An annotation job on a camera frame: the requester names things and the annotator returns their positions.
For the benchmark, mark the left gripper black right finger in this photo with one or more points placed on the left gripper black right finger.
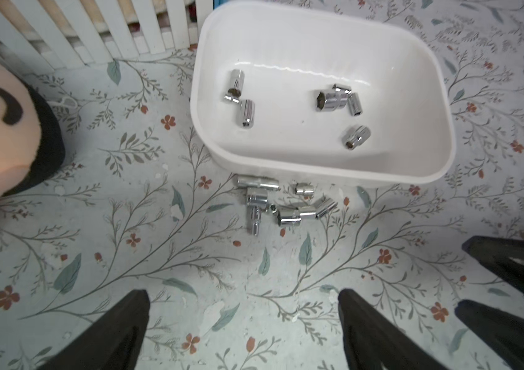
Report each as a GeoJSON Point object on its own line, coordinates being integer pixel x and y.
{"type": "Point", "coordinates": [370, 341]}

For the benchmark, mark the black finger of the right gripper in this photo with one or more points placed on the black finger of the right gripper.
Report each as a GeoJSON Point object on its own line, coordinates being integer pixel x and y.
{"type": "Point", "coordinates": [501, 256]}
{"type": "Point", "coordinates": [501, 331]}

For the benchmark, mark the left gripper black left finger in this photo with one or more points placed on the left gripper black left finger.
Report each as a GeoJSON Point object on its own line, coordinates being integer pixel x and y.
{"type": "Point", "coordinates": [112, 342]}

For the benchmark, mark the blue white toy crib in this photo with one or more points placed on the blue white toy crib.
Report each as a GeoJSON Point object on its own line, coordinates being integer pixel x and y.
{"type": "Point", "coordinates": [88, 45]}

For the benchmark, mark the plush doll on table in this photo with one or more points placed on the plush doll on table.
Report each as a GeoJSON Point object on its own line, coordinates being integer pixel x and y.
{"type": "Point", "coordinates": [31, 141]}

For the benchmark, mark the white plastic storage box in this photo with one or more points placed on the white plastic storage box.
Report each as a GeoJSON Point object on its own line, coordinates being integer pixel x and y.
{"type": "Point", "coordinates": [288, 55]}

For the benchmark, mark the chrome socket long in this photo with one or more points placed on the chrome socket long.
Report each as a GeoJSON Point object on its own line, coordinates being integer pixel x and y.
{"type": "Point", "coordinates": [269, 184]}

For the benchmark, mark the large chrome socket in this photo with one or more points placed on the large chrome socket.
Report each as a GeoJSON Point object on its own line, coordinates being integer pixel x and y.
{"type": "Point", "coordinates": [331, 100]}

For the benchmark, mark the small chrome socket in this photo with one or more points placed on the small chrome socket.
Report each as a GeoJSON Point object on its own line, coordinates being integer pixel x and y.
{"type": "Point", "coordinates": [231, 99]}

